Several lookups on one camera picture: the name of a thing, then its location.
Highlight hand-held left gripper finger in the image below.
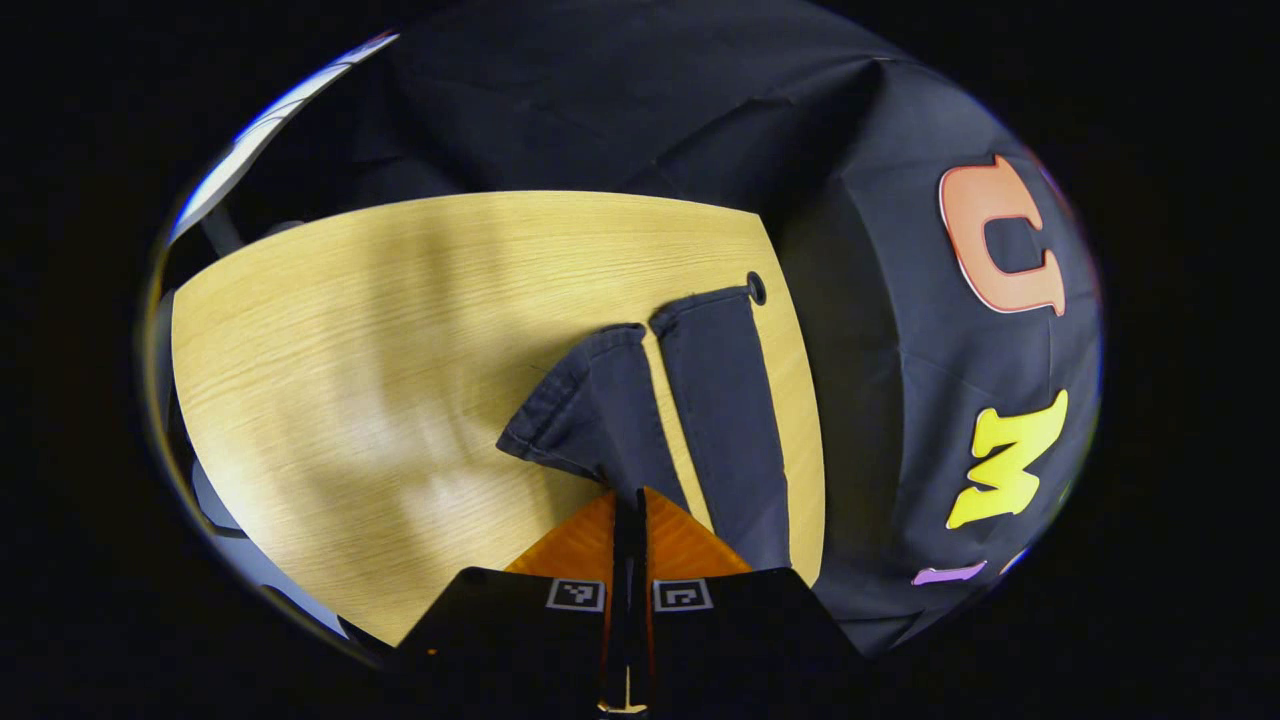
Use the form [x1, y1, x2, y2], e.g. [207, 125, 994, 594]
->
[393, 488, 631, 713]
[630, 487, 864, 713]

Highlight dark blue jeans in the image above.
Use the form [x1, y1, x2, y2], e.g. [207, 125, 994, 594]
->
[497, 285, 793, 573]

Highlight black backdrop cloth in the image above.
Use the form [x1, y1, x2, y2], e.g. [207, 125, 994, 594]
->
[200, 0, 1104, 659]

